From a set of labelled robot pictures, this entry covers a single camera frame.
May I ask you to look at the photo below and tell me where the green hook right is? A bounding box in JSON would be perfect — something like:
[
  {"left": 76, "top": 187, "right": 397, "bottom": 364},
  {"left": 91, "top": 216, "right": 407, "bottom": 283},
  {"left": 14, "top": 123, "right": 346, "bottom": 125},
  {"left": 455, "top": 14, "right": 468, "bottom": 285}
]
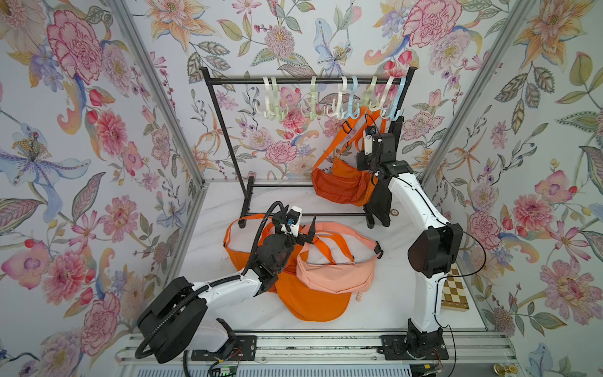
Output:
[{"left": 361, "top": 76, "right": 378, "bottom": 112}]

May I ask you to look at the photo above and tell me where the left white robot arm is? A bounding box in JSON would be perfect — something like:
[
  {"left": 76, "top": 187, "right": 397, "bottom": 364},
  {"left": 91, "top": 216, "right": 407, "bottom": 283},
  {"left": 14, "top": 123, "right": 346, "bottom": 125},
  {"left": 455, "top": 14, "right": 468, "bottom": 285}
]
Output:
[{"left": 134, "top": 201, "right": 317, "bottom": 364}]

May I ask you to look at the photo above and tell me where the wooden chessboard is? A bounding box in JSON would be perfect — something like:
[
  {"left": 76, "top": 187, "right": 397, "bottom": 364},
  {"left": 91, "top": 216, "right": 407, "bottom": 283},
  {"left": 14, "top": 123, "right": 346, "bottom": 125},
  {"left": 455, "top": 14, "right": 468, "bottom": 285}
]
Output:
[{"left": 441, "top": 265, "right": 470, "bottom": 311}]

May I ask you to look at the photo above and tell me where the green hook middle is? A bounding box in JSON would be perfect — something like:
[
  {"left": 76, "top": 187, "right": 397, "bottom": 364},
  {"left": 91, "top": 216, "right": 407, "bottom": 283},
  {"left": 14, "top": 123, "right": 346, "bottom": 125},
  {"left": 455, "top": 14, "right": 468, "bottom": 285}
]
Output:
[{"left": 302, "top": 76, "right": 326, "bottom": 121}]

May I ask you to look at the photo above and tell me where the pink crescent bag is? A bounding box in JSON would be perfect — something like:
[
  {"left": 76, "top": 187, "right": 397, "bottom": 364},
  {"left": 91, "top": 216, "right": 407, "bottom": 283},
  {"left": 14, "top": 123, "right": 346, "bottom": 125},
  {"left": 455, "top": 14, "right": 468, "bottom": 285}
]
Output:
[{"left": 296, "top": 221, "right": 383, "bottom": 294}]

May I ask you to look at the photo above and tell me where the bright orange crescent bag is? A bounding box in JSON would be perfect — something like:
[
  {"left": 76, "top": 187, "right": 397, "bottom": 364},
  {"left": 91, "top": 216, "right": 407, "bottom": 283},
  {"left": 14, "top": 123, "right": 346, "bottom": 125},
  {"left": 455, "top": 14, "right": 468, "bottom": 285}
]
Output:
[{"left": 271, "top": 244, "right": 352, "bottom": 322}]

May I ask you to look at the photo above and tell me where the blue hook middle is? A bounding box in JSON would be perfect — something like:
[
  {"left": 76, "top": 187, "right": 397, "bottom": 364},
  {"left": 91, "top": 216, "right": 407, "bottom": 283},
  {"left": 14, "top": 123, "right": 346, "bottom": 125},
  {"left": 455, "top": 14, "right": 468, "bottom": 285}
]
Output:
[{"left": 342, "top": 75, "right": 361, "bottom": 119}]

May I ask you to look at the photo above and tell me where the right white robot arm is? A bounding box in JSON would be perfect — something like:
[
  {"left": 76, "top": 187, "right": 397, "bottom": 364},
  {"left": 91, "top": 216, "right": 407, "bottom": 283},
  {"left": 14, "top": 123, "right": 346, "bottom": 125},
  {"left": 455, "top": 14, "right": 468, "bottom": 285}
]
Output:
[{"left": 356, "top": 127, "right": 465, "bottom": 360}]

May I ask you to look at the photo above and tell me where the white hook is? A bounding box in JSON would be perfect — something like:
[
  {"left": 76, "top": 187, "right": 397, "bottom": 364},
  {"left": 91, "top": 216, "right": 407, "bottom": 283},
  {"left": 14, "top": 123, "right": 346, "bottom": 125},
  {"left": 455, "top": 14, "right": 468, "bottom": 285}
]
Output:
[
  {"left": 378, "top": 76, "right": 395, "bottom": 119},
  {"left": 262, "top": 76, "right": 276, "bottom": 120},
  {"left": 325, "top": 75, "right": 348, "bottom": 119}
]

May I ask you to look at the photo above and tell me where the green hook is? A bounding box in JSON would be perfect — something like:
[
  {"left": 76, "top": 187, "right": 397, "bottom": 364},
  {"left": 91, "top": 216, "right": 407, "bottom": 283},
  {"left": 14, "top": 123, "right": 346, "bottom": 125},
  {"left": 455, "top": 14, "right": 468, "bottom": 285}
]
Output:
[
  {"left": 270, "top": 77, "right": 288, "bottom": 121},
  {"left": 302, "top": 76, "right": 326, "bottom": 121},
  {"left": 361, "top": 76, "right": 378, "bottom": 112}
]

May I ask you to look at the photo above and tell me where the black metal clothes rack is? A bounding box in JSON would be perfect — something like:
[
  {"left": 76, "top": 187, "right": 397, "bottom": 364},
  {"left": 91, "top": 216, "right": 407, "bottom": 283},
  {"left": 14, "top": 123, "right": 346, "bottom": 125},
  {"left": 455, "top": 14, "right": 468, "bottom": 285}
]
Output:
[{"left": 200, "top": 67, "right": 418, "bottom": 229}]

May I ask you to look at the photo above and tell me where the dark orange crescent bag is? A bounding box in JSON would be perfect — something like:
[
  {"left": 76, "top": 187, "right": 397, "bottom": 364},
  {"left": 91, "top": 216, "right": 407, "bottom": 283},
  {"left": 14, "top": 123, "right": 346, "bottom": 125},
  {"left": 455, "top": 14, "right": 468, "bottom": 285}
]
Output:
[{"left": 223, "top": 215, "right": 292, "bottom": 294}]

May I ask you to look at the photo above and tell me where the blue hook far right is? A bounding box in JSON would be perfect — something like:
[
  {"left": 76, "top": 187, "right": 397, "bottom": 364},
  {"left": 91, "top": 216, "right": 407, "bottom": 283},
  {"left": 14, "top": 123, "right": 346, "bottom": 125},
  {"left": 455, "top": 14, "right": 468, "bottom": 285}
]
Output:
[{"left": 388, "top": 77, "right": 407, "bottom": 121}]

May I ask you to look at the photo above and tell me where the white hook far left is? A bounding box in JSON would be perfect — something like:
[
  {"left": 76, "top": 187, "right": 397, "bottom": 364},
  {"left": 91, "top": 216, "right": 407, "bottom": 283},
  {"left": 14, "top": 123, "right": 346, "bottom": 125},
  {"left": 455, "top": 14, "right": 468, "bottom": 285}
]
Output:
[{"left": 262, "top": 76, "right": 276, "bottom": 120}]

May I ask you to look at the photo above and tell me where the white hook middle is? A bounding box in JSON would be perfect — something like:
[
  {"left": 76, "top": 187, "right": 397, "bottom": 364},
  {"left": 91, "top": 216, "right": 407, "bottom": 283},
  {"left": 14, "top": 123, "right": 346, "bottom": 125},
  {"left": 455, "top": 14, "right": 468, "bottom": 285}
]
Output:
[{"left": 325, "top": 75, "right": 348, "bottom": 119}]

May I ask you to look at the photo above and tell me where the white hook right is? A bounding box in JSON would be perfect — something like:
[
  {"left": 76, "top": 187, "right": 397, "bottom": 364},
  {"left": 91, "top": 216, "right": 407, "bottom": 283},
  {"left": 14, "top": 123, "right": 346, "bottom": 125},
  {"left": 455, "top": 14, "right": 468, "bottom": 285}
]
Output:
[{"left": 378, "top": 76, "right": 395, "bottom": 119}]

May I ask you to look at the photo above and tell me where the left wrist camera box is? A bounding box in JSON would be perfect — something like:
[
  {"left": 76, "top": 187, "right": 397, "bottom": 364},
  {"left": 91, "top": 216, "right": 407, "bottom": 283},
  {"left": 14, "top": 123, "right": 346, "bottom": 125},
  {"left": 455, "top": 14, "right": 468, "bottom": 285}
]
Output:
[{"left": 284, "top": 206, "right": 302, "bottom": 238}]

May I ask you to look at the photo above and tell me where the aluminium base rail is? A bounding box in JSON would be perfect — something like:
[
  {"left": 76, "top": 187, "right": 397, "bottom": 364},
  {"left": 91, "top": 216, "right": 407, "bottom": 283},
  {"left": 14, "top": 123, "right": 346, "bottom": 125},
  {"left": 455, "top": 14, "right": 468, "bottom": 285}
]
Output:
[{"left": 115, "top": 329, "right": 519, "bottom": 369}]

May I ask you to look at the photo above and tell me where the rust orange crescent bag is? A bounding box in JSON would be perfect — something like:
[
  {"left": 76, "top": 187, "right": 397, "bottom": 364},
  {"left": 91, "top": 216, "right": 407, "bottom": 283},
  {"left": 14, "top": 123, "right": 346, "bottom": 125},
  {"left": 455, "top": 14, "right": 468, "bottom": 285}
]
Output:
[{"left": 312, "top": 119, "right": 379, "bottom": 207}]

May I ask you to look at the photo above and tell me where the black bag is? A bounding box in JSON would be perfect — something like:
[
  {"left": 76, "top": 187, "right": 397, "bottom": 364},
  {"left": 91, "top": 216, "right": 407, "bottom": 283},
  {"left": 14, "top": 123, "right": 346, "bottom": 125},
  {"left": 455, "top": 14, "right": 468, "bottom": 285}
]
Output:
[{"left": 364, "top": 115, "right": 405, "bottom": 229}]

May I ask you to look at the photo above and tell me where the blue hook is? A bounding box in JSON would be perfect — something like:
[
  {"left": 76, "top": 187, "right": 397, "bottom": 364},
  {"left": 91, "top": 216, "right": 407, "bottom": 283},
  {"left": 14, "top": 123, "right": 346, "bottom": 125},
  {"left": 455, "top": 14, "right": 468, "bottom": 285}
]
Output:
[
  {"left": 388, "top": 77, "right": 407, "bottom": 121},
  {"left": 342, "top": 75, "right": 361, "bottom": 119}
]

